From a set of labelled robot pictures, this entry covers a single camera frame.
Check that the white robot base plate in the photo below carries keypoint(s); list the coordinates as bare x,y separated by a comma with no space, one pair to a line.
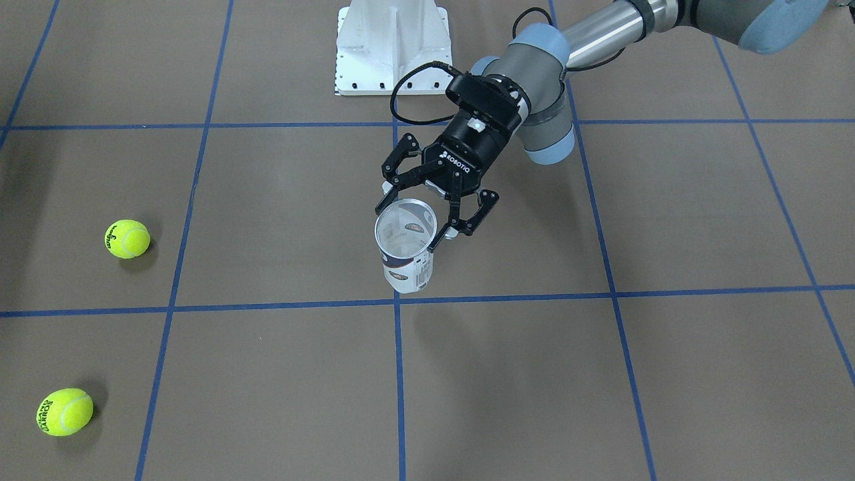
379,42

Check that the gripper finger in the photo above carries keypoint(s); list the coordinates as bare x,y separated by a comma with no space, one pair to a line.
407,147
487,199

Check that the white blue tennis ball can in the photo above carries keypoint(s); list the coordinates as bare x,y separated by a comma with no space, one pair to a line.
403,232

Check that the yellow Roland Garros tennis ball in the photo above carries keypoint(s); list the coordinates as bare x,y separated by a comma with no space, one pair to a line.
64,412

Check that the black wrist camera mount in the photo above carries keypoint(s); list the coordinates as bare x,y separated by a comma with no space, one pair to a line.
495,100

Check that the yellow Wilson tennis ball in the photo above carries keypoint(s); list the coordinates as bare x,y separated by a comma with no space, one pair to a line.
127,239

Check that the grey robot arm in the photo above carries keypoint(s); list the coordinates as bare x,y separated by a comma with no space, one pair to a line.
541,57

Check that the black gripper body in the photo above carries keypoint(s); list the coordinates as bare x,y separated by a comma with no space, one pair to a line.
469,151

